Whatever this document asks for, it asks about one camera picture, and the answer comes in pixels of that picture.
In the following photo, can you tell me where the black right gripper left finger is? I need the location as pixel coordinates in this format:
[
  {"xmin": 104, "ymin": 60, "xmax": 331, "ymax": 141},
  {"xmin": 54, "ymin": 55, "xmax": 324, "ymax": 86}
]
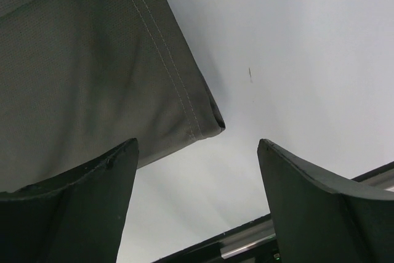
[{"xmin": 1, "ymin": 139, "xmax": 139, "ymax": 262}]

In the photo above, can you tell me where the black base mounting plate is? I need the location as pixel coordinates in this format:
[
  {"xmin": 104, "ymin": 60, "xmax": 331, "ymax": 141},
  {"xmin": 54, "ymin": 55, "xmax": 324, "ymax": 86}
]
[{"xmin": 156, "ymin": 160, "xmax": 394, "ymax": 263}]

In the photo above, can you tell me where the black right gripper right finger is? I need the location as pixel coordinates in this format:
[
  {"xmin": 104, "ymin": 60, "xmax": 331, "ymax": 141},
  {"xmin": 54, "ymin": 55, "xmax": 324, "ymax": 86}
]
[{"xmin": 257, "ymin": 139, "xmax": 393, "ymax": 262}]

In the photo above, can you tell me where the grey t-shirt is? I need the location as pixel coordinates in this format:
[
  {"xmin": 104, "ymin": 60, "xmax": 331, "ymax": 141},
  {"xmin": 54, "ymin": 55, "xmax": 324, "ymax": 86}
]
[{"xmin": 1, "ymin": 0, "xmax": 225, "ymax": 192}]

